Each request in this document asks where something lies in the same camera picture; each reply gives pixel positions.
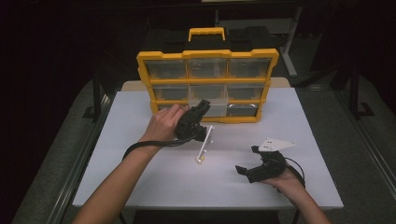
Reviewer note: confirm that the aluminium rail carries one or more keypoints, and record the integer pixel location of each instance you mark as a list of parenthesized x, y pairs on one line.
[(367, 137), (79, 161)]

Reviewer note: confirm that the person's right hand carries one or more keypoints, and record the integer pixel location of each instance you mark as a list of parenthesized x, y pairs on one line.
[(288, 185)]

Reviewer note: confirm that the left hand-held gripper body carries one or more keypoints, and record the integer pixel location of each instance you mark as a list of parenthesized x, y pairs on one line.
[(190, 124)]

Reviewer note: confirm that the black metal stand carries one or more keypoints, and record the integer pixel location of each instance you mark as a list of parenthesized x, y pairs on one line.
[(355, 93), (96, 96)]

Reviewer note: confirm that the clear plastic drawer bin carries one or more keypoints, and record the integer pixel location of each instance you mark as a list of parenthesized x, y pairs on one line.
[(218, 107)]

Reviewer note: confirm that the grey metal stand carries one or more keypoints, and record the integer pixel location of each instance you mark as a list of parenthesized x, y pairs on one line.
[(291, 53)]

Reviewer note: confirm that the person's left hand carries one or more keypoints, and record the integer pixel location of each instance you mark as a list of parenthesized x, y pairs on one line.
[(163, 124)]

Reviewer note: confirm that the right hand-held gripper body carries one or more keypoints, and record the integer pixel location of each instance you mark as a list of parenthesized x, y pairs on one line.
[(274, 144)]

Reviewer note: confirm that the yellow foam earplug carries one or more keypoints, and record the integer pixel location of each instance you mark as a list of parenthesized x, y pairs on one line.
[(202, 158)]

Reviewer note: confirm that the yellow black organizer case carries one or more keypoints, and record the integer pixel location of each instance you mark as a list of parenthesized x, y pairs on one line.
[(207, 54)]

